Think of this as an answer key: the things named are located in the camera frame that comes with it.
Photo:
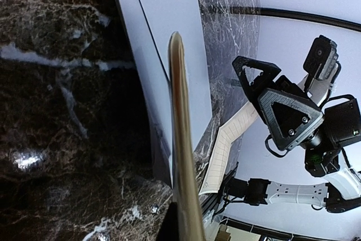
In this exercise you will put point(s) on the grey paper envelope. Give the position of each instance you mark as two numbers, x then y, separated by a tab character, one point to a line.
149	25

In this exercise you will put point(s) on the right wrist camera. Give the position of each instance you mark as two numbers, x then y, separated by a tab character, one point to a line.
321	58

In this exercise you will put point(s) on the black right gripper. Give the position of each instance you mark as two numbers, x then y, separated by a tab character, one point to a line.
293	119

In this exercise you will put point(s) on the black frame corner post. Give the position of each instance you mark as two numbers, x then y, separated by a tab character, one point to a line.
296	15

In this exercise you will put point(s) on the beige ornate letter paper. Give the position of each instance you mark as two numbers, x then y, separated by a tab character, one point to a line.
229	132
185	190

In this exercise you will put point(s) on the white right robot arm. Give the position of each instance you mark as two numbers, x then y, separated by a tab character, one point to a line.
340	191

